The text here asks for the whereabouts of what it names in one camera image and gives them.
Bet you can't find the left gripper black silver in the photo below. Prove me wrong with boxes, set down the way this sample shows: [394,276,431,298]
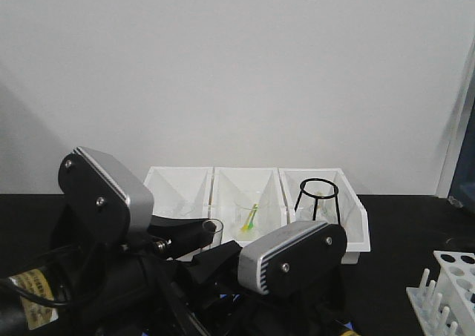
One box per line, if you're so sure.
[51,146,207,260]

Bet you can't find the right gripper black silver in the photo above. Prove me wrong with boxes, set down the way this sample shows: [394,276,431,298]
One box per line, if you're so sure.
[237,221,347,306]

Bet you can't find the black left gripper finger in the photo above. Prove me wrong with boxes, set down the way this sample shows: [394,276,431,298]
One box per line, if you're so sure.
[183,240,243,286]

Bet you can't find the clear glass test tube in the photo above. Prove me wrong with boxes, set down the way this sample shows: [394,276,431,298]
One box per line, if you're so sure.
[202,219,223,251]

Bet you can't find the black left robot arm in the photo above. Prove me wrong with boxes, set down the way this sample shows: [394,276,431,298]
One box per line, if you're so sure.
[1,147,241,335]

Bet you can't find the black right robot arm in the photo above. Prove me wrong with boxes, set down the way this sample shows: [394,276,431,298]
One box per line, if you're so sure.
[232,221,351,335]

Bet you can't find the white test tube rack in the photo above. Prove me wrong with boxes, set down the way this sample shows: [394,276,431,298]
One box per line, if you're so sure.
[406,251,474,335]

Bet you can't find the blue-grey pegboard drying rack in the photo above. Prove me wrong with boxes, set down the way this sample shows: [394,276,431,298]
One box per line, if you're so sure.
[448,106,474,213]

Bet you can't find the blue plastic tray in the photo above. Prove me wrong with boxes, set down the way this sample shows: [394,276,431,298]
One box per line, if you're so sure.
[218,294,243,305]

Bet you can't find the left white storage bin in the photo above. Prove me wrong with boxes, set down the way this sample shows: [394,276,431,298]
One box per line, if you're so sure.
[143,166,214,255]

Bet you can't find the white storage bin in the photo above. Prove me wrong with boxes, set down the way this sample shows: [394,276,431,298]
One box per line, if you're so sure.
[143,166,214,255]
[278,168,371,265]
[210,167,288,246]

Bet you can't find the yellow green plastic spoons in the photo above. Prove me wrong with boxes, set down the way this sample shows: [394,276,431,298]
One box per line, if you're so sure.
[240,203,258,231]

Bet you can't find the glass flask in right bin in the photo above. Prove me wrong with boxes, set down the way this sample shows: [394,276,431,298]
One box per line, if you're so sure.
[295,194,338,223]

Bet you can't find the glass beaker in middle bin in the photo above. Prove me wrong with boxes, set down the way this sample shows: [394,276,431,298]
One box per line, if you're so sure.
[232,191,261,241]

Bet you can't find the middle white storage bin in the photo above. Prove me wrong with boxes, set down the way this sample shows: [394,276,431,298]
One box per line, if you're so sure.
[210,167,288,246]

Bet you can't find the right white storage bin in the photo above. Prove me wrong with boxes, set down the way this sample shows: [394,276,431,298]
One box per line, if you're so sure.
[278,168,371,265]

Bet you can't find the black wire tripod stand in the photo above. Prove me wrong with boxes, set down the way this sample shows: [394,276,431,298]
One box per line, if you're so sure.
[293,178,341,225]

